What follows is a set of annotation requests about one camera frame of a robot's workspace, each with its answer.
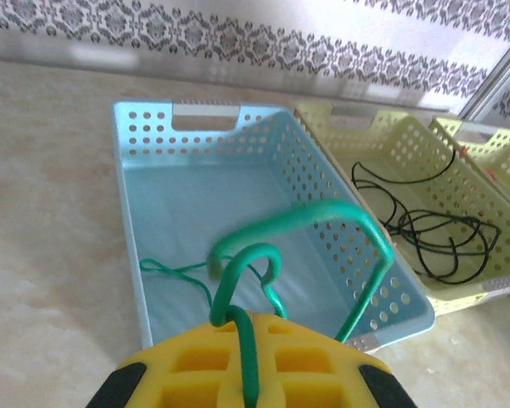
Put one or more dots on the blue perforated plastic basket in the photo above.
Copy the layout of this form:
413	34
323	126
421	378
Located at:
174	204

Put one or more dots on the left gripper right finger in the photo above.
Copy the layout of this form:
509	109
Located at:
323	382

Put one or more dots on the yellow perforated plastic basket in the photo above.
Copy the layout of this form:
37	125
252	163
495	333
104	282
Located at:
455	304
499	138

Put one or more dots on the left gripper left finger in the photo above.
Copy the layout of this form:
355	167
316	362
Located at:
161	395

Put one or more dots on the aluminium frame post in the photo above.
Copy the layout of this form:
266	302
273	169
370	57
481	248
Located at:
493	76

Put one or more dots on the aluminium frame rail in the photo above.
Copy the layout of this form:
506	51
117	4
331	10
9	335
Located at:
195	72

